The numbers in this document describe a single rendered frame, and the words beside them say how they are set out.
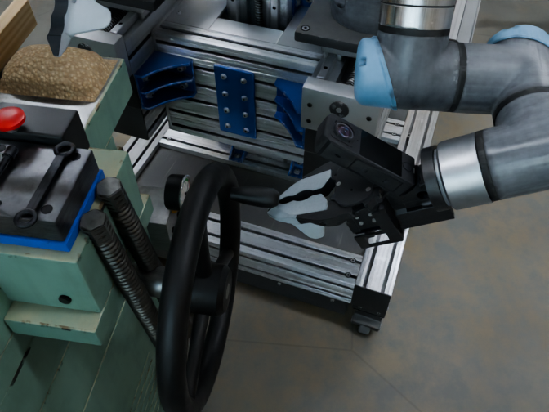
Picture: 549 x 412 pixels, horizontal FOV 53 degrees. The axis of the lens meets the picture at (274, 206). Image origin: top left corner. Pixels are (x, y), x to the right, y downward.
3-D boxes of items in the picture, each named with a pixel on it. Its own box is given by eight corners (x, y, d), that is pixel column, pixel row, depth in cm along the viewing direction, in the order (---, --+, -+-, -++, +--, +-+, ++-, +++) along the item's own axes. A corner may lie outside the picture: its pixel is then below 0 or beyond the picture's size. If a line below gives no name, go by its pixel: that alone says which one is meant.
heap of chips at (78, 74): (94, 102, 70) (87, 78, 67) (-9, 91, 71) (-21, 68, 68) (118, 60, 75) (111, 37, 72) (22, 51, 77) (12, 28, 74)
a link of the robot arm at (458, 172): (477, 169, 52) (471, 113, 57) (430, 181, 54) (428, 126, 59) (497, 217, 57) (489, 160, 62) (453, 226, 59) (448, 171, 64)
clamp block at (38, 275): (100, 318, 53) (74, 267, 47) (-29, 299, 55) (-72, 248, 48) (146, 203, 63) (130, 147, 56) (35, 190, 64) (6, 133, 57)
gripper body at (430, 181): (356, 252, 65) (458, 232, 59) (324, 208, 60) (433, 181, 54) (359, 203, 70) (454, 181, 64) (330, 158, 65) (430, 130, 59)
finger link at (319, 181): (287, 233, 71) (352, 218, 66) (263, 205, 67) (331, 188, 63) (290, 214, 73) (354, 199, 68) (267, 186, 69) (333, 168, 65)
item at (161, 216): (174, 252, 99) (167, 225, 92) (109, 244, 100) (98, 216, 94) (186, 216, 104) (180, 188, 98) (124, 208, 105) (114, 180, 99)
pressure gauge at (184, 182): (185, 226, 93) (179, 194, 87) (163, 223, 94) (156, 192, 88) (194, 199, 97) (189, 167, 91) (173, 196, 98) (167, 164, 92)
